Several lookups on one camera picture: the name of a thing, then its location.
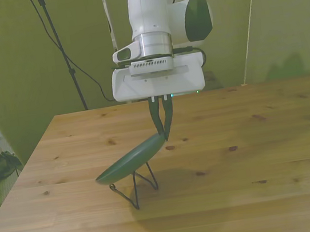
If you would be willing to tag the black tripod pole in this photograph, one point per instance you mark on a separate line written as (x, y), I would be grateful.
(60, 45)

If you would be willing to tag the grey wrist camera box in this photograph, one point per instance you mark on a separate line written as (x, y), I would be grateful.
(151, 66)

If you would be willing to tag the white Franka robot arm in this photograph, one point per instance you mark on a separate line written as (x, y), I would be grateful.
(148, 7)

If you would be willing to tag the white vertical strip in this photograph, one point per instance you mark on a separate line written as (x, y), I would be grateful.
(110, 27)

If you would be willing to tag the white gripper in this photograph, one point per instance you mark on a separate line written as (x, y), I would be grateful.
(156, 85)

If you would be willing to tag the dark green plate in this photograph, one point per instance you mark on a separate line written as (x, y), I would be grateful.
(132, 161)

